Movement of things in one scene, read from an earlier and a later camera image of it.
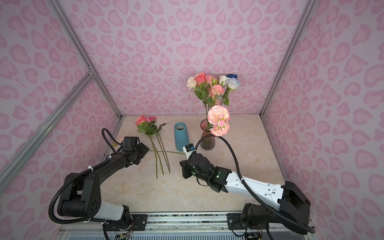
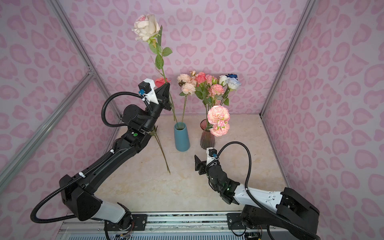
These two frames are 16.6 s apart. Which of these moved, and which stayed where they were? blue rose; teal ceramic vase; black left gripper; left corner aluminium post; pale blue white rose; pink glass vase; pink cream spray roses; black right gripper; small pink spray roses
Moved: black left gripper; black right gripper; pink cream spray roses
Stayed: teal ceramic vase; pink glass vase; left corner aluminium post; small pink spray roses; pale blue white rose; blue rose
